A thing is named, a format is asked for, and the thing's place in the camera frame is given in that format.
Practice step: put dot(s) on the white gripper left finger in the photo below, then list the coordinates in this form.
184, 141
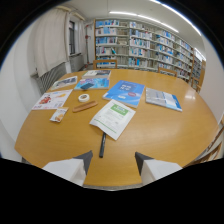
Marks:
68, 168

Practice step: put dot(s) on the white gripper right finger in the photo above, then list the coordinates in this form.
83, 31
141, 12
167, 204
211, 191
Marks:
156, 167

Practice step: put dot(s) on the white roll of tape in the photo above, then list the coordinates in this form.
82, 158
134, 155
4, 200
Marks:
83, 97

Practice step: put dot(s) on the black marker pen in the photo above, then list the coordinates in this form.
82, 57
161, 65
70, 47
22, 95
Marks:
102, 145

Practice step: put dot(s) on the small orange snack packet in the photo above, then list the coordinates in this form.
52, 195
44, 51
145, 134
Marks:
59, 114

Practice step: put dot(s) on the white green leaflet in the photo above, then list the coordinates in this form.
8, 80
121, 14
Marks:
113, 118

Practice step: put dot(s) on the light blue striped book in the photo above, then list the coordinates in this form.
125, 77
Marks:
163, 98

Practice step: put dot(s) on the white red flyer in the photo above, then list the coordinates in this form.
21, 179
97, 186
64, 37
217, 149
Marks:
52, 99

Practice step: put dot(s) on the dark small case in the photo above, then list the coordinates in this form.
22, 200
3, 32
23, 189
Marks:
87, 86

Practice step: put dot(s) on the grey picture magazine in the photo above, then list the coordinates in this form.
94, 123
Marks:
64, 82

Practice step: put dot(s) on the cyan book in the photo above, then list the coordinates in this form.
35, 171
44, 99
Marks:
96, 84

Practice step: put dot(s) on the grey radiator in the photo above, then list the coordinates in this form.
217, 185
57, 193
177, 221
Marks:
51, 77

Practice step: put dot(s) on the dark covered thick book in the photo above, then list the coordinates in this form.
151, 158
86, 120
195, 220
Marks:
97, 73

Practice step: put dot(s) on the large library bookshelf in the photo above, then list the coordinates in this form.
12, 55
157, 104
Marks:
146, 46

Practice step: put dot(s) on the white curtain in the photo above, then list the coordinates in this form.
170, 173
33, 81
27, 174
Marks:
50, 40

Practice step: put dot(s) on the window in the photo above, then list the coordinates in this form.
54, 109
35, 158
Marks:
72, 37

